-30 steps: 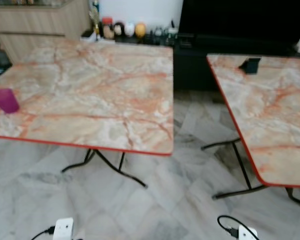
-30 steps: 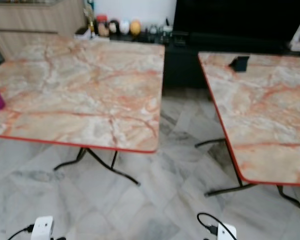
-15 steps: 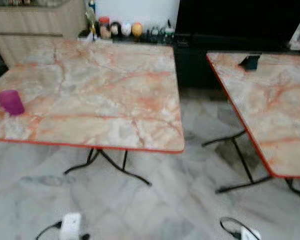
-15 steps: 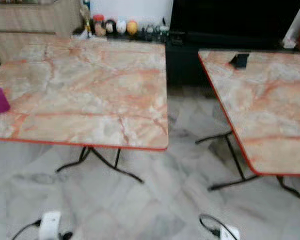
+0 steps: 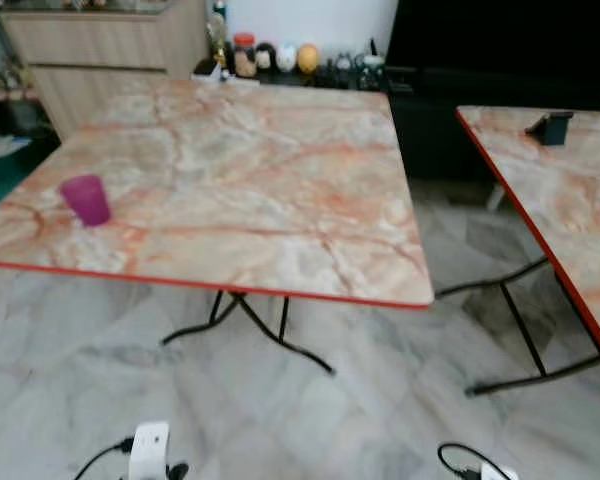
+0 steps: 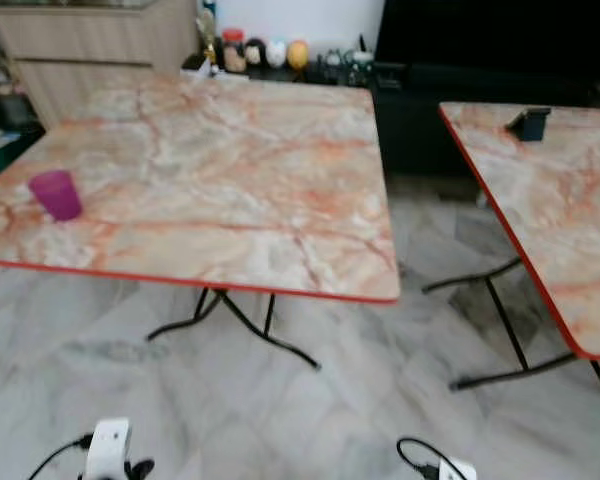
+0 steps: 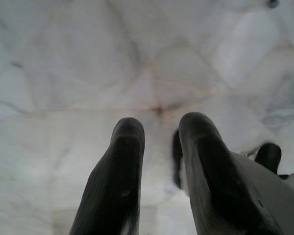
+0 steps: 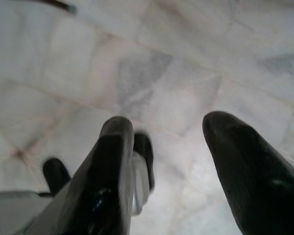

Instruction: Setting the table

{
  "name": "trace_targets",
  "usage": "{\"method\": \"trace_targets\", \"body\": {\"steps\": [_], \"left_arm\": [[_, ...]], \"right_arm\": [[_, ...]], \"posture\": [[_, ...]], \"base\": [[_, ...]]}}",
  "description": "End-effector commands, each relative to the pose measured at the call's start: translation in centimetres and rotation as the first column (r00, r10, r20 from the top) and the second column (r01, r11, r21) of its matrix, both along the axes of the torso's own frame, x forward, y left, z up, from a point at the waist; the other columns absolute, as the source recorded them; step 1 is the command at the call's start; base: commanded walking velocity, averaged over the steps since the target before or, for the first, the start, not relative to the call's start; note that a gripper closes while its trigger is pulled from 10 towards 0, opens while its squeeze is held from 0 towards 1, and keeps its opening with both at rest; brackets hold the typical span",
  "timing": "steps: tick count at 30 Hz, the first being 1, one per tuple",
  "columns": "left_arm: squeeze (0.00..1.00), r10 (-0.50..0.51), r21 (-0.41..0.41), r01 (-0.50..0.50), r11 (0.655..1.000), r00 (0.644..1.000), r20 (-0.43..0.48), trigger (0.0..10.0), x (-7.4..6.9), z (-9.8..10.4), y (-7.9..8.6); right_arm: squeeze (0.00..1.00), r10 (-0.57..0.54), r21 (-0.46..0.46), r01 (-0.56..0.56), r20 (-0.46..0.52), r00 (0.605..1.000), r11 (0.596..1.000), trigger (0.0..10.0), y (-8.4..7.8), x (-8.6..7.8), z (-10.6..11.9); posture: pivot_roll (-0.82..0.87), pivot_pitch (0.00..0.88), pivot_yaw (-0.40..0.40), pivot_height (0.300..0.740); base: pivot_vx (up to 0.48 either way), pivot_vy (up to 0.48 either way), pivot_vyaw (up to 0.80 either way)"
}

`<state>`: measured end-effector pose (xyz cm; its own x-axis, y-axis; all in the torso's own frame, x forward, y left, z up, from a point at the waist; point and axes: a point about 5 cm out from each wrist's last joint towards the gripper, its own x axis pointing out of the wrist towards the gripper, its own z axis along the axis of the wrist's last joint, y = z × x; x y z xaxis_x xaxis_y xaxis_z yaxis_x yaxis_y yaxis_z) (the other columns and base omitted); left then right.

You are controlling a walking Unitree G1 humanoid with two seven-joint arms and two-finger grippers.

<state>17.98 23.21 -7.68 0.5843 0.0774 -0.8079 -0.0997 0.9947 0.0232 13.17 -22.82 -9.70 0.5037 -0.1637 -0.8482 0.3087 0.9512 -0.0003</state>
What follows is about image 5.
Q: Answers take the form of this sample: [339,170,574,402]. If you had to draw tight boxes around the purple plastic cup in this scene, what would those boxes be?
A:
[60,174,113,228]

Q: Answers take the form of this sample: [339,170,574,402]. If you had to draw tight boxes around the marble top folding table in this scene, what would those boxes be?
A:
[435,105,600,396]
[0,78,436,376]

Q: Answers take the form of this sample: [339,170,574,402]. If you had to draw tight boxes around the black phone stand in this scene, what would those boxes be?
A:
[525,112,574,147]

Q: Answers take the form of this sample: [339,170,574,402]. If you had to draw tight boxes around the red lid jar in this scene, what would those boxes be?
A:
[233,33,258,79]

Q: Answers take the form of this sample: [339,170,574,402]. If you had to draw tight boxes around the light wooden drawer cabinet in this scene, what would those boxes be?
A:
[0,0,211,141]

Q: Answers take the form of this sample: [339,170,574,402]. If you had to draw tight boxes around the dark round figurine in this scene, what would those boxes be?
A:
[255,42,277,73]

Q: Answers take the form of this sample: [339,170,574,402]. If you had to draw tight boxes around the dark glass display shelf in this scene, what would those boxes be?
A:
[0,10,61,136]

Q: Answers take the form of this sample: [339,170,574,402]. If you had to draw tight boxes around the white egg figurine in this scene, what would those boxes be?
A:
[275,42,298,73]

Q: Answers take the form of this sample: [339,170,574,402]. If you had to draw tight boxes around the yellow egg figurine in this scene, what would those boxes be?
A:
[296,43,321,75]

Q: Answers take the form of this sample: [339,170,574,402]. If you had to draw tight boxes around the gold trophy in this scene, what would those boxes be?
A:
[208,0,229,71]

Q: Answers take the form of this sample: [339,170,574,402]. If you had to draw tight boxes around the dark bottle with white cap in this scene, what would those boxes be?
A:
[360,52,386,91]

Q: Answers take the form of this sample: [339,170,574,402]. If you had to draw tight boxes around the black television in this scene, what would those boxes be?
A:
[385,0,600,73]

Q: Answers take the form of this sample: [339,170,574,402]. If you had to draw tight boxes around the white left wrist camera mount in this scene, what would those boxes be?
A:
[128,421,171,480]

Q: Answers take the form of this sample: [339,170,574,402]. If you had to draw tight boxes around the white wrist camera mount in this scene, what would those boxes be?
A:
[128,421,171,480]
[480,463,521,480]

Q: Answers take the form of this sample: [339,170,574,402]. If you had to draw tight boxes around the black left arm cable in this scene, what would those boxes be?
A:
[73,436,134,480]

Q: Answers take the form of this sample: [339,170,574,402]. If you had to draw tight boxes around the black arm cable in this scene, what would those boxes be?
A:
[438,443,511,480]
[73,436,134,480]

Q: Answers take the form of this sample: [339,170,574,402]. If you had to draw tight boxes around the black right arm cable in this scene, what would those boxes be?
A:
[438,443,511,480]

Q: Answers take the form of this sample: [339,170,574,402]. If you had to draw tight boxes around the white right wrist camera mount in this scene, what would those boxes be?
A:
[480,463,521,480]

